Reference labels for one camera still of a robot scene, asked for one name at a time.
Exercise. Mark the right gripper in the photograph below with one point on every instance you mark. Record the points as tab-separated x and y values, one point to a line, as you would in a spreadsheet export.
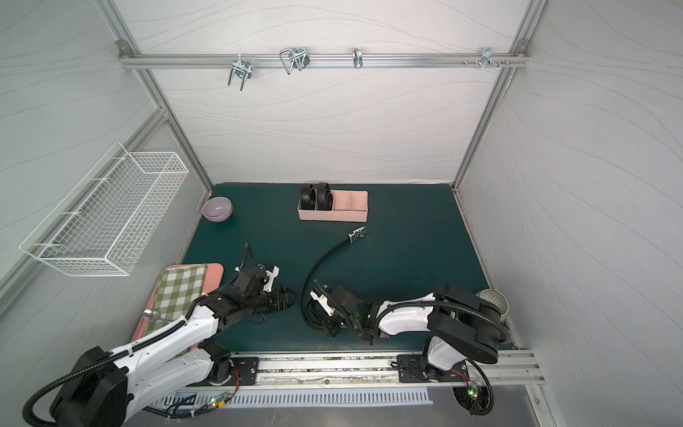
331	315

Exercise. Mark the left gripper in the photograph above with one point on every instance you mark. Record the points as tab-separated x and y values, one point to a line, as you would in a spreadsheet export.
268	302

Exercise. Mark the pink divided storage box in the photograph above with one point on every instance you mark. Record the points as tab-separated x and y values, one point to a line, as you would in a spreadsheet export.
348	206

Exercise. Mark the long black belt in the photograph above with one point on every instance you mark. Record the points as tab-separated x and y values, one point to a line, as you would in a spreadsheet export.
308	198

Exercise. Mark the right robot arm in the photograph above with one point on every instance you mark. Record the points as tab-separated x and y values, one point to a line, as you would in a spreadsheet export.
464	328

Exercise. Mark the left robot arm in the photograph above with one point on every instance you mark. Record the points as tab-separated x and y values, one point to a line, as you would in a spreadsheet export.
108	388

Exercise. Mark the pink tray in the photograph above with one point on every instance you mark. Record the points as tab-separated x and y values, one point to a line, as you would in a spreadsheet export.
212	281

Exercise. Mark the green checked cloth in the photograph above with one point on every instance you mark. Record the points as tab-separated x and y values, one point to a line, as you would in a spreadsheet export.
177	288

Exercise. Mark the purple bowl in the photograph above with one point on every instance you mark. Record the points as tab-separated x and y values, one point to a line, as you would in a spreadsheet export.
217	209

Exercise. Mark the white ribbed cup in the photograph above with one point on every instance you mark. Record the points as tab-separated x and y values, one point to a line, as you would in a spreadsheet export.
497	298

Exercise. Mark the metal hook clamp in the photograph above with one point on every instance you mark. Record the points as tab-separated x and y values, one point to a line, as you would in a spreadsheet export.
294	58
241	71
357	58
487	61

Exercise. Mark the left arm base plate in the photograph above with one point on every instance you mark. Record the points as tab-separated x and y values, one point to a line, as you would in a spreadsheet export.
245	371

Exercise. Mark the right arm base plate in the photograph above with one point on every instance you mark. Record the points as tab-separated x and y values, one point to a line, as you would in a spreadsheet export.
412	368

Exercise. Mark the front aluminium frame rail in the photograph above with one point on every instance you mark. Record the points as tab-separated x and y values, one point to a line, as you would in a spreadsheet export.
320	368

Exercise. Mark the white wire basket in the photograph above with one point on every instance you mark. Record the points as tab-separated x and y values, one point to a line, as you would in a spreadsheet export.
102	226

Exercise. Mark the horizontal aluminium rail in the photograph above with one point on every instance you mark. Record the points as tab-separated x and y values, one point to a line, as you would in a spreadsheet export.
318	61

